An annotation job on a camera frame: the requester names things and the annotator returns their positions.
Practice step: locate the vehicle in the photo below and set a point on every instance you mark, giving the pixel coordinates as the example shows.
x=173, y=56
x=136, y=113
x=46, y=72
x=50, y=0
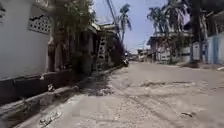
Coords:
x=125, y=62

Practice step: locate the dark roadside building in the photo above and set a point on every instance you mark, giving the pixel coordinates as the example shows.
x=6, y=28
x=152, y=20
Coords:
x=111, y=46

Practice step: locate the ladder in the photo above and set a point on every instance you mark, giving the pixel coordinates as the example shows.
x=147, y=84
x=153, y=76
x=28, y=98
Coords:
x=101, y=48

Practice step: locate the tall palm tree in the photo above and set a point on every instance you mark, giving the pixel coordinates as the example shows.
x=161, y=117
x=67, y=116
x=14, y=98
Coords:
x=124, y=20

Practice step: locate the pale concrete road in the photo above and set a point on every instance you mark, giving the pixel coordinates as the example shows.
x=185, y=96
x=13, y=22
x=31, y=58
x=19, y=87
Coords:
x=150, y=100

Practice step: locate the leafy tree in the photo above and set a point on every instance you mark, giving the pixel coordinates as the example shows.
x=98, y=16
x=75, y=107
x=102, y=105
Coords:
x=71, y=30

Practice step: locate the white building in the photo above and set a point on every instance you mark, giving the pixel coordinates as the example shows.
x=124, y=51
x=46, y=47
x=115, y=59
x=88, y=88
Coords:
x=180, y=50

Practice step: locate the group of palm trees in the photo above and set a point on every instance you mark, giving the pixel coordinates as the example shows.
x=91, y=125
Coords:
x=166, y=16

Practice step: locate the dark open roadside drain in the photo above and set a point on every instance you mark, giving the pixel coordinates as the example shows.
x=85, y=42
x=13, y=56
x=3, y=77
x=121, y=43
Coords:
x=30, y=96

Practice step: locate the dark utility pole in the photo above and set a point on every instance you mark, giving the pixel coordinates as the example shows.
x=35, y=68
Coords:
x=195, y=30

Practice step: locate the white wall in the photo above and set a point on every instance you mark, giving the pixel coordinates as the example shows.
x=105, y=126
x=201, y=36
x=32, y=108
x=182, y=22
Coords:
x=20, y=46

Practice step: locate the pale blue wall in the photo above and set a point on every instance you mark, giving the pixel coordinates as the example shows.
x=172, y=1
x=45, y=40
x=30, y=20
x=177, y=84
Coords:
x=213, y=50

